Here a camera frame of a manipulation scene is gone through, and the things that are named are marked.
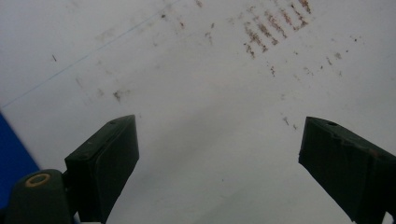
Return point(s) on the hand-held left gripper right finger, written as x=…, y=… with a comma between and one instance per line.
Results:
x=348, y=168

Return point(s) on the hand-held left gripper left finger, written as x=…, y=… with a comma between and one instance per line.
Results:
x=102, y=161

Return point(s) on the blue sheet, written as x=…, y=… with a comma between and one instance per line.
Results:
x=12, y=168

